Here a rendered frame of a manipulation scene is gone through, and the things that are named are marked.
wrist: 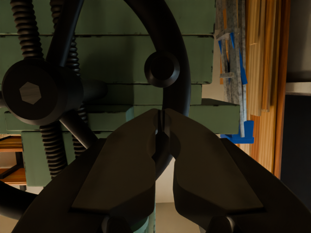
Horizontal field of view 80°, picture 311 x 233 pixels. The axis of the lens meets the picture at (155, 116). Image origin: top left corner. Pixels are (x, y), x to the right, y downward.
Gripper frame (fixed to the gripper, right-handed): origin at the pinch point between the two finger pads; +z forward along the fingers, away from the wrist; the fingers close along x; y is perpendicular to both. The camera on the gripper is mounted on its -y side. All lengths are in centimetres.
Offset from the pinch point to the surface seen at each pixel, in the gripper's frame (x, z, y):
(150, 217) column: -2, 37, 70
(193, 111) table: 7.2, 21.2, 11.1
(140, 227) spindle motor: -5, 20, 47
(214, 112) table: 11.3, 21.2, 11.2
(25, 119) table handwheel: -12.1, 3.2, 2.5
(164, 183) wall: 14, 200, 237
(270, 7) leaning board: 82, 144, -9
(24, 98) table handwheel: -11.9, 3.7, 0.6
